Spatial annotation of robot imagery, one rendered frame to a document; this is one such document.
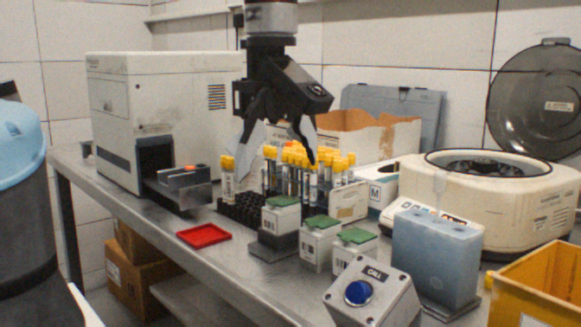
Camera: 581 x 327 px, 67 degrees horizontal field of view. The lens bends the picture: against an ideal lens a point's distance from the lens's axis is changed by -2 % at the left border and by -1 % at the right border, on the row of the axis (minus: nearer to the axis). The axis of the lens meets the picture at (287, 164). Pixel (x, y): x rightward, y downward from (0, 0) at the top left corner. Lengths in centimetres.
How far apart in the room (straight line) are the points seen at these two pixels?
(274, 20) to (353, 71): 70
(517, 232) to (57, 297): 58
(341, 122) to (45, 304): 93
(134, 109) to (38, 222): 55
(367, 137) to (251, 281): 44
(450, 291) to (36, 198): 44
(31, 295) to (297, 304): 29
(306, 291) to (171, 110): 53
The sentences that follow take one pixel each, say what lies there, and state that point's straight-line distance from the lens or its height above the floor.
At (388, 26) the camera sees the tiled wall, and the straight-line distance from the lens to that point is 122.
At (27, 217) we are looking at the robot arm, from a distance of 41.
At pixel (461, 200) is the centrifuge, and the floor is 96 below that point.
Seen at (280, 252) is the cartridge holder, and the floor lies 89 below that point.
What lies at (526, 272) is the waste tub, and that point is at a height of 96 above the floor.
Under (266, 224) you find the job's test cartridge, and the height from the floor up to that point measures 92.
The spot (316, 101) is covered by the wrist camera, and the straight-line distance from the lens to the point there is 56.
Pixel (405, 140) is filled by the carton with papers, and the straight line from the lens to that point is 104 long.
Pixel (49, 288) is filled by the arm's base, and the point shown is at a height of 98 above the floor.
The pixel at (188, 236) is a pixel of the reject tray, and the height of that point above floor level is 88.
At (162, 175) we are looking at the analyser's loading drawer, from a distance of 91.
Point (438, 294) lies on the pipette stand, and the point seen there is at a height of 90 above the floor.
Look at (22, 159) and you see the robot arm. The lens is 40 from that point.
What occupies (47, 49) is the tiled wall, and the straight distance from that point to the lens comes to 224.
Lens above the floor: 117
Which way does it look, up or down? 14 degrees down
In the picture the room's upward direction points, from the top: straight up
